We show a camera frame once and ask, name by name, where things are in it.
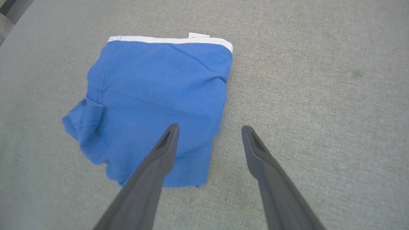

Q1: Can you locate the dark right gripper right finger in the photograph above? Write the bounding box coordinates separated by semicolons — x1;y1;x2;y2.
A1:
241;125;327;230

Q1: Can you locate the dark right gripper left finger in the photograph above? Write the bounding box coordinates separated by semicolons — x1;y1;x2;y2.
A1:
93;123;180;230

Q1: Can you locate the blue garment with white trim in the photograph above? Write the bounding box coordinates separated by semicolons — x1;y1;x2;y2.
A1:
62;32;234;188

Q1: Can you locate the grey fabric sofa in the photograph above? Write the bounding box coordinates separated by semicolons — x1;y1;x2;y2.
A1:
0;0;409;230

